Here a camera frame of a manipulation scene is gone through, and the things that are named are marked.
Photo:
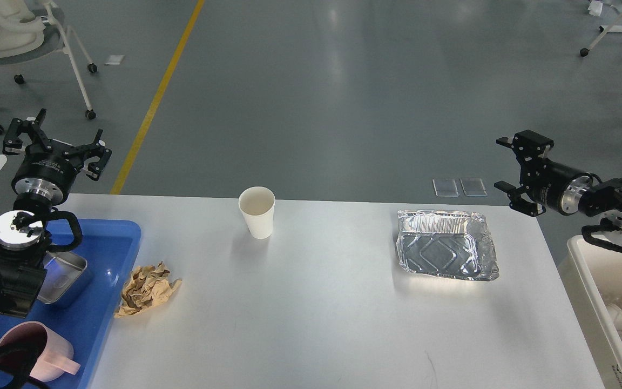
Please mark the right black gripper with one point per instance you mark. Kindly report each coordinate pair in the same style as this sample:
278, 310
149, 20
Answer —
551, 185

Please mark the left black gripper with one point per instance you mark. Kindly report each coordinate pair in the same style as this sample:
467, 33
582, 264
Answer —
50, 171

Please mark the small stainless steel tray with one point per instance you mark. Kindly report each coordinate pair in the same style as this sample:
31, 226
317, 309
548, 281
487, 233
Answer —
67, 276

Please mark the pink mug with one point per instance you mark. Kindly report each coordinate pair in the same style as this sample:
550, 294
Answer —
55, 356

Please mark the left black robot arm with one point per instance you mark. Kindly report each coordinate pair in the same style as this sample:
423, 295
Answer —
36, 227

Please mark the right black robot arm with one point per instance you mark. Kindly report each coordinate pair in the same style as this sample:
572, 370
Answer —
603, 199

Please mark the aluminium foil tray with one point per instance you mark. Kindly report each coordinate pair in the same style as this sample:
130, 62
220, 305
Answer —
450, 244

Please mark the blue plastic tray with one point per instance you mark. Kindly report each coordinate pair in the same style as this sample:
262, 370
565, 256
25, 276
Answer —
110, 248

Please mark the white rolling chair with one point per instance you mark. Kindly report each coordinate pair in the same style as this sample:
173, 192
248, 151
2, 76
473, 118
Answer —
27, 34

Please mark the crumpled brown paper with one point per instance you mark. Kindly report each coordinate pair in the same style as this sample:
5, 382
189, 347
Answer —
147, 287

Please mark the white paper cup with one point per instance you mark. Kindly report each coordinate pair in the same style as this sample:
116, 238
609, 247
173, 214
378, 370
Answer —
256, 204

